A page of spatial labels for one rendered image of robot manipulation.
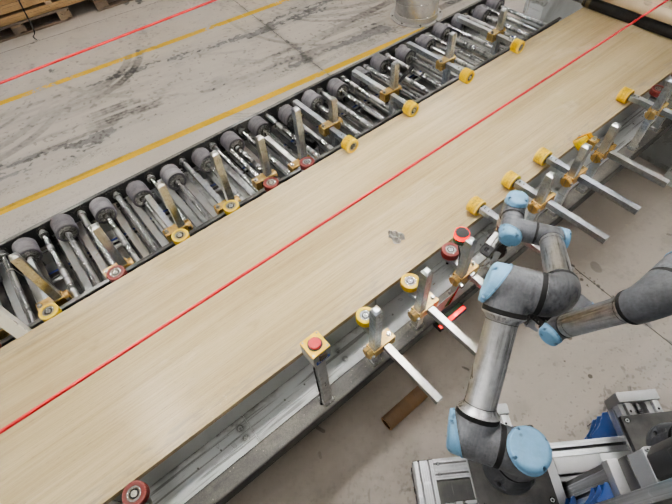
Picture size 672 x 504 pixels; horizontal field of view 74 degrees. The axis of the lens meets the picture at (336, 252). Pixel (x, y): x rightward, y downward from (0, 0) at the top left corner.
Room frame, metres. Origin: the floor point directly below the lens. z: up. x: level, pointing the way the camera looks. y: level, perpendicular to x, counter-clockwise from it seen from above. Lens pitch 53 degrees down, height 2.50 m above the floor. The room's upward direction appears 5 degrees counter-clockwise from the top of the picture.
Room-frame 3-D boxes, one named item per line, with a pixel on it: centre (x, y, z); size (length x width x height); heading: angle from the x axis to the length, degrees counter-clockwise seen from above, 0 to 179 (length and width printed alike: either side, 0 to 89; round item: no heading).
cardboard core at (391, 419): (0.75, -0.31, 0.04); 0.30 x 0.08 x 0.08; 125
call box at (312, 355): (0.60, 0.09, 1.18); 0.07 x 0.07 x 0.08; 35
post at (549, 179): (1.33, -0.94, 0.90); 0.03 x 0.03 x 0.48; 35
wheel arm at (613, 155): (1.53, -1.46, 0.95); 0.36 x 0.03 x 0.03; 35
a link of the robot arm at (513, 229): (0.92, -0.61, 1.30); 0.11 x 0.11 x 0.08; 67
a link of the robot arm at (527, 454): (0.25, -0.45, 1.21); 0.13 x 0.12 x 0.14; 67
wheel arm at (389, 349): (0.70, -0.21, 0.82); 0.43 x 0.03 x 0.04; 35
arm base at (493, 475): (0.24, -0.45, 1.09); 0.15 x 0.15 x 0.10
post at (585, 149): (1.47, -1.14, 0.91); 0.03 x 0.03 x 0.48; 35
